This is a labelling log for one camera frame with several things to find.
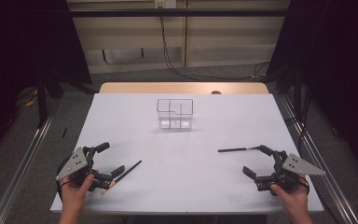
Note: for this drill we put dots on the person's right hand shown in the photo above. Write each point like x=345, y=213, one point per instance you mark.
x=292, y=196

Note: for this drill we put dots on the black pen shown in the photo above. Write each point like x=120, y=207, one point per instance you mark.
x=233, y=149

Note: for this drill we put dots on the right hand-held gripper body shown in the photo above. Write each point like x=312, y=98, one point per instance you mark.
x=298, y=165

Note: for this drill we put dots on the person's left hand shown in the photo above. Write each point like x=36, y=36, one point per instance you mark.
x=74, y=193

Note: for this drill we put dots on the wooden table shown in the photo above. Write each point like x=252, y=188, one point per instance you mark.
x=167, y=87

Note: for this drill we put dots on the clear plastic organizer box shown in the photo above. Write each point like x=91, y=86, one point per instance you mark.
x=174, y=113

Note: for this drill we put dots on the black curtain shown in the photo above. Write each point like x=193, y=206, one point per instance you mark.
x=18, y=46
x=338, y=62

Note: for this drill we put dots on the black brush with copper ferrule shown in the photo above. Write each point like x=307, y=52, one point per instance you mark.
x=127, y=171

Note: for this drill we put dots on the black stand post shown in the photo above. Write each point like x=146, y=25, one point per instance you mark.
x=42, y=102

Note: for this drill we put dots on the white table sheet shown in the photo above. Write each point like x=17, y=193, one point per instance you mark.
x=183, y=174

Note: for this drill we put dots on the metal floor rail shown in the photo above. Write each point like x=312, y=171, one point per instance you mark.
x=329, y=174
x=18, y=174

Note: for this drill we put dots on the black horizontal bar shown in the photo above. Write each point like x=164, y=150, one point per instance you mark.
x=199, y=12

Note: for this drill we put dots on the white wall socket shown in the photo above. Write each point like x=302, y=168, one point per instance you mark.
x=165, y=3

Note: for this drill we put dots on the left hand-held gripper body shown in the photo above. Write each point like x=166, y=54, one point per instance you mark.
x=76, y=163

